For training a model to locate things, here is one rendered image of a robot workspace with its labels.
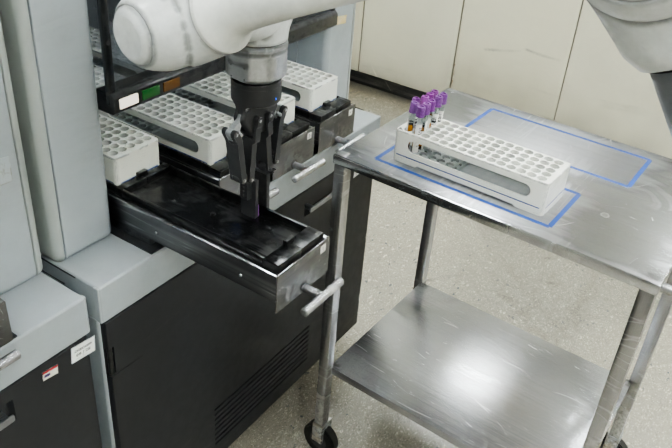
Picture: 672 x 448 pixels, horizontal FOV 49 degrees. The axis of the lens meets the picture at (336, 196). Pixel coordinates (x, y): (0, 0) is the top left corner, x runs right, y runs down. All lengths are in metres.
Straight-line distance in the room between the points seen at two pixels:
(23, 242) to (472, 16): 2.58
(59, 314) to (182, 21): 0.49
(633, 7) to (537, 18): 2.74
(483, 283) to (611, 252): 1.28
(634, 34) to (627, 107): 2.68
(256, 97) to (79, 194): 0.33
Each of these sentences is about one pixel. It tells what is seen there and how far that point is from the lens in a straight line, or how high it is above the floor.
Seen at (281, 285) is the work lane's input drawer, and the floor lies 0.78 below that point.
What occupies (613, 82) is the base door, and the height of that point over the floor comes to 0.38.
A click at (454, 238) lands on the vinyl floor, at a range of 2.67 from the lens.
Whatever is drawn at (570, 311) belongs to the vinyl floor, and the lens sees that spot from 2.46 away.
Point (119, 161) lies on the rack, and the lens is 1.26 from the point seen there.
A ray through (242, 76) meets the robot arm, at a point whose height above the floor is 1.06.
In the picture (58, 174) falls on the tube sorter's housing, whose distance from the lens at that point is 1.17.
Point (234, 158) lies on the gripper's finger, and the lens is 1.11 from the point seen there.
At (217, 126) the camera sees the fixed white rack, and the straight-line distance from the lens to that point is 1.35.
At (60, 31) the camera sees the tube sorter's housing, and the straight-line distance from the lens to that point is 1.10.
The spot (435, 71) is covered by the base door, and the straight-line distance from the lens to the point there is 3.56.
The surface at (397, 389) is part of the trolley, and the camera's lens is 1.66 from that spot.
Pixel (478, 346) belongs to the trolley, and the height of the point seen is 0.28.
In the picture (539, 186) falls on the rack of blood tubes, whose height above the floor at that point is 0.87.
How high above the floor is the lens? 1.46
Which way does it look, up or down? 31 degrees down
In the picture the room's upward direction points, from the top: 5 degrees clockwise
